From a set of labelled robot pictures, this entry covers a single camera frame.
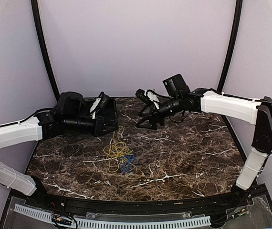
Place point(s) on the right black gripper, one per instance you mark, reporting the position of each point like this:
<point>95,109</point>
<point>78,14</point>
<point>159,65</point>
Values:
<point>152,120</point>

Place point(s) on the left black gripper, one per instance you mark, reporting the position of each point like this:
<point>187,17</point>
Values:
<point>99,129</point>

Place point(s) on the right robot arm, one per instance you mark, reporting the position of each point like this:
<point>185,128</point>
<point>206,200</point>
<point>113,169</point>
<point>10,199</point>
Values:
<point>180,98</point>

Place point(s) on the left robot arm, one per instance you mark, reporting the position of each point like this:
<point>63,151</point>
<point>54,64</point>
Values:
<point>73,112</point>

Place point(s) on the black three-compartment tray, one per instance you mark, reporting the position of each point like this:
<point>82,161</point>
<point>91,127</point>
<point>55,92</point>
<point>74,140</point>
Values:
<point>110,111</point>

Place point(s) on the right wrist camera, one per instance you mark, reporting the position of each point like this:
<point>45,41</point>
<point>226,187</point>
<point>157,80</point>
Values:
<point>147,96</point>

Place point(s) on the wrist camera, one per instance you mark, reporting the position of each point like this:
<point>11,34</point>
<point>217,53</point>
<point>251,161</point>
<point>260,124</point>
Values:
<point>147,96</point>
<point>100,103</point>

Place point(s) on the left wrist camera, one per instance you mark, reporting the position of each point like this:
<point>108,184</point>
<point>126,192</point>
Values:
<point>100,103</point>

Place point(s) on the black front rail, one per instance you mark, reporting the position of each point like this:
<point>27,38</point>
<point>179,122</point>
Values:
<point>78,206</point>

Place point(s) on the white slotted cable duct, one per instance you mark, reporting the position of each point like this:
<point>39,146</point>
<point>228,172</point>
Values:
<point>83,223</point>

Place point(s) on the left black frame post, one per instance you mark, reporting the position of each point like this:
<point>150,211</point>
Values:
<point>43,48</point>

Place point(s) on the black frame post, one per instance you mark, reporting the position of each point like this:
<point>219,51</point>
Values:
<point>231,45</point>
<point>43,48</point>

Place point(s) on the right black frame post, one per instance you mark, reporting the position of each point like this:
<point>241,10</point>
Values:
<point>231,45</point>

